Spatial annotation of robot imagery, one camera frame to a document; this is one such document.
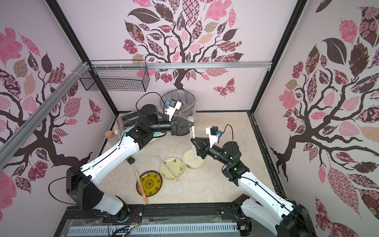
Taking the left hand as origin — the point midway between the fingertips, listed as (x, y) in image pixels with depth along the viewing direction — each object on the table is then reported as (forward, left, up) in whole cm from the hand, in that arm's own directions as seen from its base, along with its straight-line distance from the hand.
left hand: (193, 126), depth 64 cm
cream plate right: (0, +2, -37) cm, 37 cm away
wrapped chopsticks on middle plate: (-1, +18, -35) cm, 39 cm away
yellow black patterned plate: (-12, +25, -36) cm, 45 cm away
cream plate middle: (-2, +12, -36) cm, 38 cm away
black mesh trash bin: (+37, +4, -16) cm, 40 cm away
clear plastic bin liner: (+37, +4, -16) cm, 40 cm away
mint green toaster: (+21, +43, -19) cm, 51 cm away
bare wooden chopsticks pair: (-2, 0, -4) cm, 5 cm away
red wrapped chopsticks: (-21, +27, -35) cm, 49 cm away
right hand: (-3, 0, -6) cm, 6 cm away
